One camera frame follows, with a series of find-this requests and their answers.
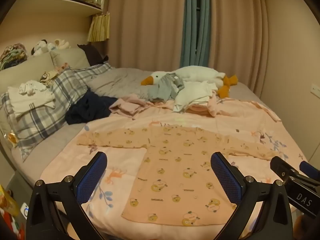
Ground red package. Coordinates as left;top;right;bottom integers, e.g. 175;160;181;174
0;210;23;240

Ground colourful crochet cloth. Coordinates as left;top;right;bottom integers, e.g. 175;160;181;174
0;43;27;70

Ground white wall shelf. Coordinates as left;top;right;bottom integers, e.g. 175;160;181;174
7;0;103;25

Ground teal curtain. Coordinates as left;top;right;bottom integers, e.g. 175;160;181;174
180;0;218;68

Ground grey clothes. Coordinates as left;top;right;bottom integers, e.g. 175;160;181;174
147;72;186;103

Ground cream plush toy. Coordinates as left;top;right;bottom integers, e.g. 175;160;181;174
51;39;71;51

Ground cartoon printed cloth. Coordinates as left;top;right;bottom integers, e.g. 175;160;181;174
39;70;59;83

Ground crumpled pink cloth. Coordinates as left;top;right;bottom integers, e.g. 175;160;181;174
109;94;151;117

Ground dark navy cloth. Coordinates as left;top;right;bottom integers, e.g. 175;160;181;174
65;89;118;125

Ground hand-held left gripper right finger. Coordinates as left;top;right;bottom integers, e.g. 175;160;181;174
210;151;293;240

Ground yellow package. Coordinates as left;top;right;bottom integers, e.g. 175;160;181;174
0;184;20;217

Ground white goose plush toy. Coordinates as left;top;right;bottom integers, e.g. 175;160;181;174
141;66;238;98

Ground plaid pillow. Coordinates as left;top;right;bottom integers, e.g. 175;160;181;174
1;62;113;162

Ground pink clothes under white clothes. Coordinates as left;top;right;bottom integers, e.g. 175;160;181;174
186;95;227;117

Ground black and white plush toy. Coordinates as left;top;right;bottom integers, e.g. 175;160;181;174
31;39;54;56

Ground yellow pleated cloth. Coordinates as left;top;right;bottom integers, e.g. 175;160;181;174
87;12;111;42

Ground small white clothes pile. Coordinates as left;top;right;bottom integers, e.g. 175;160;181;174
18;80;47;96

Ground pink printed blanket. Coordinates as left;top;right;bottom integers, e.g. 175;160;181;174
40;97;313;240

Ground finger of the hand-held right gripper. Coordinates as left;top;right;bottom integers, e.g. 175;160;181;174
270;156;299;181
299;161;320;180

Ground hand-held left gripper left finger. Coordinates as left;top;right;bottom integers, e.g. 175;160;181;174
26;151;108;240

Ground white folded cloth black stripes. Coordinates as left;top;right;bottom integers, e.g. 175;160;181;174
7;86;56;118

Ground beige pillow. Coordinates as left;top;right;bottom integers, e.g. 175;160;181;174
0;47;91;87

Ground clear plastic snack packet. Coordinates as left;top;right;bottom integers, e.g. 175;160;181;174
4;130;19;148

